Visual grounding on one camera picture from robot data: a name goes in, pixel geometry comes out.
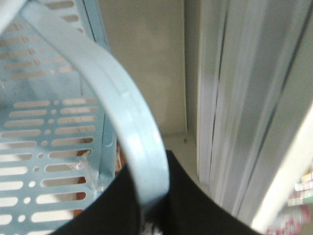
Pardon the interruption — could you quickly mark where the white shelf unit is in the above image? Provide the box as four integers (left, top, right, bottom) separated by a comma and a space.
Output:
100, 0, 313, 234

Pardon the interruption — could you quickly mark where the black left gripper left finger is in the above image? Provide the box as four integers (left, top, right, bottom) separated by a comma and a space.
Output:
53, 165, 142, 235

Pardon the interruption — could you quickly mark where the light blue plastic basket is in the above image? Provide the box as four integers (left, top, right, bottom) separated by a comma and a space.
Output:
0, 0, 169, 235

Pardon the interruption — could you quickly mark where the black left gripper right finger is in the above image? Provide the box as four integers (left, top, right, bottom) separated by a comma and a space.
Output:
158, 150, 254, 235

